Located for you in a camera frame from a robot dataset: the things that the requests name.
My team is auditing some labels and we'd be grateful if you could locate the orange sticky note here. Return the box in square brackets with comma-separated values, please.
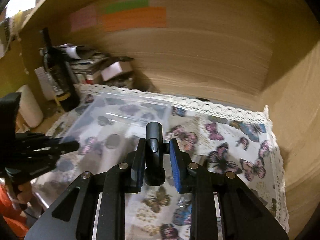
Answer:
[99, 6, 167, 32]

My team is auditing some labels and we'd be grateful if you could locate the orange garment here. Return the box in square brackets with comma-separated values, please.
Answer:
[0, 182, 30, 239]

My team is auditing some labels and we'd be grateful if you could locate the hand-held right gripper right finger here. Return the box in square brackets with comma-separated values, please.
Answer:
[169, 138, 289, 240]

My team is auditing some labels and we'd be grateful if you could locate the dark grey plastic holder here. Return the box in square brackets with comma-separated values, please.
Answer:
[144, 121, 166, 186]

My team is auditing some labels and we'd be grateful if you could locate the dark wine bottle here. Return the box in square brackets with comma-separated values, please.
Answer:
[39, 27, 81, 112]

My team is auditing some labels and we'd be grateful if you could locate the clear plastic storage box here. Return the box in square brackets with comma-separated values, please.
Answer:
[34, 92, 173, 207]

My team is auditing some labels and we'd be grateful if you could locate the white paper card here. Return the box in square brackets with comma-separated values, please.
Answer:
[34, 66, 54, 101]

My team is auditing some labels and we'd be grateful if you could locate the stack of books and magazines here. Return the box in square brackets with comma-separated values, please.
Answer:
[53, 44, 133, 86]

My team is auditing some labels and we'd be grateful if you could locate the small white box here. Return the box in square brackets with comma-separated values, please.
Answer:
[100, 61, 133, 81]

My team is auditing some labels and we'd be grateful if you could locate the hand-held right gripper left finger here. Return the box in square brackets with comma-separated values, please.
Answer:
[24, 137, 147, 240]

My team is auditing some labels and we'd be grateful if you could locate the green sticky note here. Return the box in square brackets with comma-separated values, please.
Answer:
[103, 0, 150, 14]

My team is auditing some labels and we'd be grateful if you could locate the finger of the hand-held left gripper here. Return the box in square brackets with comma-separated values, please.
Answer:
[17, 141, 80, 158]
[15, 132, 64, 144]

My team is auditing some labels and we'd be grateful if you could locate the butterfly print tablecloth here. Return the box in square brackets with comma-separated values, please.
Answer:
[32, 83, 290, 240]

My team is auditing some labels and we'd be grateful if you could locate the cream cylinder roll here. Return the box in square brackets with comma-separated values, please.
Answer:
[15, 84, 44, 128]

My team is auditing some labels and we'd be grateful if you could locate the pink sticky note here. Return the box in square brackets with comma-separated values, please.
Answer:
[69, 5, 98, 33]

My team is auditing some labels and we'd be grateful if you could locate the person's left hand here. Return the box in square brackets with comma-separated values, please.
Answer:
[13, 181, 33, 206]

